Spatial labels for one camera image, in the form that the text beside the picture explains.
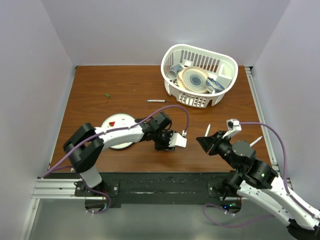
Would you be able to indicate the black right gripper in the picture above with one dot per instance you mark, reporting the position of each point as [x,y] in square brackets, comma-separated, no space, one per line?
[207,143]

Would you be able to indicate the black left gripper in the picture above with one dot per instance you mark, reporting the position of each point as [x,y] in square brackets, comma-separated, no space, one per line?
[165,147]

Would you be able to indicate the white pen blue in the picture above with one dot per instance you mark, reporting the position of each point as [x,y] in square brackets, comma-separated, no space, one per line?
[207,130]

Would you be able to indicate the white pen green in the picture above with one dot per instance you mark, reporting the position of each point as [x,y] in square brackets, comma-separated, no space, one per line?
[255,141]

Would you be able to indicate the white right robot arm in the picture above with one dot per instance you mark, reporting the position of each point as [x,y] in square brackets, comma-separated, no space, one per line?
[257,181]

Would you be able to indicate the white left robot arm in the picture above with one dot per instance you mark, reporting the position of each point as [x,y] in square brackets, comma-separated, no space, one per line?
[85,146]

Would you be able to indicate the purple capped pen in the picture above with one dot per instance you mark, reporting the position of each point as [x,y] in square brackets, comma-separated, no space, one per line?
[156,101]

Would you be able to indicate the watermelon pattern plate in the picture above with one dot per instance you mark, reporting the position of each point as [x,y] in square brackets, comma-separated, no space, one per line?
[118,120]

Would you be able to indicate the blue white bowl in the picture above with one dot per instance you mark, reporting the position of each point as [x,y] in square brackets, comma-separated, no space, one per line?
[213,86]

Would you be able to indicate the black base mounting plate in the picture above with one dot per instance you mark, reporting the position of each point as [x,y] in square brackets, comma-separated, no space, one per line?
[166,188]

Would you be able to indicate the beige ceramic plate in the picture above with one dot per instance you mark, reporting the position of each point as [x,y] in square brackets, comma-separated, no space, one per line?
[193,79]

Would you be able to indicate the blue white mug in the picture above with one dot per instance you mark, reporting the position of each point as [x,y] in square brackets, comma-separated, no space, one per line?
[173,72]

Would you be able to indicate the white plastic dish basket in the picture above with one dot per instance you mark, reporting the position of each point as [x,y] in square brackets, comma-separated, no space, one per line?
[220,67]

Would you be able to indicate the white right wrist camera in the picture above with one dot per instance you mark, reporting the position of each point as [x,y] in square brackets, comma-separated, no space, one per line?
[233,128]

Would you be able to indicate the aluminium frame rail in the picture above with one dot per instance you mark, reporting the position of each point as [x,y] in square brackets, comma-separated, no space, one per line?
[261,117]

